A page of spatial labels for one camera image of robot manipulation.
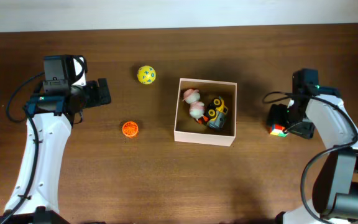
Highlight pink white duck toy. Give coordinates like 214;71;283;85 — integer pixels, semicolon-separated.
183;88;208;124

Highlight yellow ball blue letters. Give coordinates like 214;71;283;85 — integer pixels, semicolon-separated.
137;65;157;85

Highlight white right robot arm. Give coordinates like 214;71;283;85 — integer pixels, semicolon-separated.
269;84;358;223

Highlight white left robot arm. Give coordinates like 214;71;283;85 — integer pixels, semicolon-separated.
0;78;111;223

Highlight pink open box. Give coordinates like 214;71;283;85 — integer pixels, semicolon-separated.
173;78;237;146

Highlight colourful two-by-two puzzle cube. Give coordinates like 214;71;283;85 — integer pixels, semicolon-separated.
269;124;288;137

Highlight grey yellow toy truck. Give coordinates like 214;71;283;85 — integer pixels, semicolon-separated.
204;96;228;130

